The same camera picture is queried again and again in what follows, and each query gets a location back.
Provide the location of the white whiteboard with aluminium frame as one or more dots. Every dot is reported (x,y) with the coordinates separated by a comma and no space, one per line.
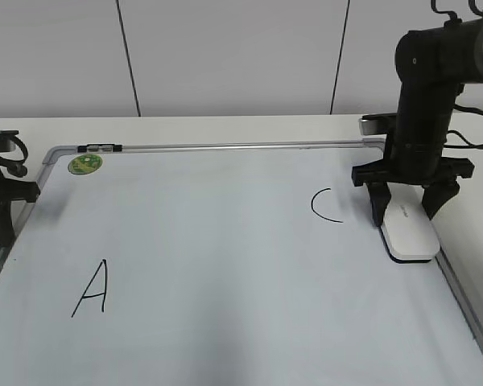
(221,265)

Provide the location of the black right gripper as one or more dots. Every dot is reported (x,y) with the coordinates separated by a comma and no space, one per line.
(412,165)

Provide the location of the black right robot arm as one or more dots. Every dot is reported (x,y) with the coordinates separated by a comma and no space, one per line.
(433,66)

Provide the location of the white rectangular whiteboard eraser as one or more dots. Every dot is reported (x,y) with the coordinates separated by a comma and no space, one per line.
(408,233)

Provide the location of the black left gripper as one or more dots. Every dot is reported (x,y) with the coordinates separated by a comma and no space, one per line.
(13,190)

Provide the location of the green round magnet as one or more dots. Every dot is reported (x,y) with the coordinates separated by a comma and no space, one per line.
(85,164)

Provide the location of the black whiteboard hanger clip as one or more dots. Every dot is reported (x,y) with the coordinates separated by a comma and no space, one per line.
(99,148)

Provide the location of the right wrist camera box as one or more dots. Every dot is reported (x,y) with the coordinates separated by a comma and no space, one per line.
(377,124)

